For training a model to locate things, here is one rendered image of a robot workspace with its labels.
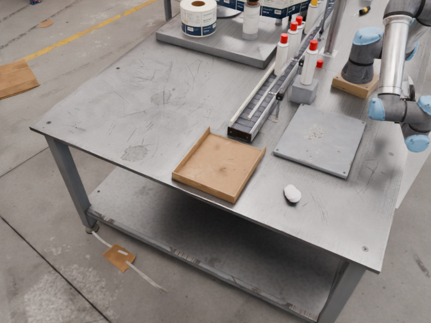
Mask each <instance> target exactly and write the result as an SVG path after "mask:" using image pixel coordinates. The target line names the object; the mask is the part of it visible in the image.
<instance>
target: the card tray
mask: <svg viewBox="0 0 431 323"><path fill-rule="evenodd" d="M265 151H266V145H265V146H264V148H263V150H260V149H257V148H254V147H252V146H249V145H246V144H242V143H240V142H237V141H234V140H231V139H229V138H225V137H222V136H220V135H216V134H214V133H211V132H210V126H209V127H208V128H207V129H206V130H205V131H204V133H203V134H202V135H201V136H200V137H199V139H198V140H197V141H196V143H195V144H194V145H193V146H192V147H191V149H190V150H189V151H188V153H187V154H186V155H185V156H184V157H183V158H182V160H181V161H180V162H179V164H177V166H176V167H175V168H174V170H173V171H172V176H173V179H175V180H177V181H179V182H182V183H185V184H186V185H189V186H192V187H194V188H197V189H199V190H202V191H204V192H206V193H208V194H211V195H214V196H216V197H219V198H221V199H224V200H226V201H228V202H231V203H233V204H234V203H235V201H236V200H237V198H238V196H239V195H240V193H241V192H242V189H243V188H244V186H245V185H246V183H247V182H248V180H249V178H250V177H251V175H252V173H253V171H254V170H255V168H256V167H257V165H258V163H259V161H260V160H261V158H262V157H263V155H264V153H265Z"/></svg>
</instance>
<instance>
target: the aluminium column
mask: <svg viewBox="0 0 431 323"><path fill-rule="evenodd" d="M345 4H346V0H335V6H334V10H333V14H332V19H331V23H330V27H329V30H328V36H327V39H326V44H325V50H324V53H325V54H329V55H332V53H333V51H334V47H335V43H336V40H337V35H338V32H339V27H340V24H341V19H342V15H343V12H344V7H345Z"/></svg>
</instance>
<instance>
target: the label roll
mask: <svg viewBox="0 0 431 323"><path fill-rule="evenodd" d="M180 11H181V22H182V31H183V32H184V33H185V34H186V35H188V36H192V37H206V36H209V35H211V34H213V33H215V31H216V14H217V3H216V1H215V0H182V1H181V3H180Z"/></svg>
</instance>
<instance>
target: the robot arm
mask: <svg viewBox="0 0 431 323"><path fill-rule="evenodd" d="M382 23H383V24H384V25H385V31H384V33H383V31H382V30H381V29H380V28H376V27H366V28H362V29H360V30H358V31H357V32H356V34H355V36H354V39H353V43H352V46H351V51H350V55H349V58H348V61H347V62H346V64H345V65H344V67H343V68H342V71H341V77H342V78H343V79H344V80H346V81H348V82H350V83H354V84H359V85H362V84H367V83H370V82H371V81H372V80H373V76H374V69H373V64H374V60H375V59H379V60H381V65H380V75H379V82H378V92H377V98H372V100H371V101H370V103H369V108H368V115H369V118H370V119H374V120H381V121H390V122H394V123H395V124H400V127H401V132H402V134H403V138H404V142H405V144H406V146H407V149H408V150H409V151H411V152H413V153H420V152H422V151H425V150H426V149H427V148H428V147H429V145H430V139H429V137H428V136H429V134H430V132H431V95H425V96H421V97H420V98H419V100H418V101H417V102H416V98H415V89H414V84H413V82H412V80H411V78H410V77H409V76H407V81H404V82H402V81H403V70H404V64H405V61H409V60H410V59H412V58H413V56H414V54H415V52H416V51H417V48H418V40H419V39H420V38H421V37H422V36H423V35H424V34H425V33H426V32H427V31H428V30H429V29H430V28H431V0H389V2H388V4H387V6H386V7H385V10H384V16H383V21H382ZM401 90H402V91H403V95H404V96H408V95H409V97H408V98H402V97H400V96H401Z"/></svg>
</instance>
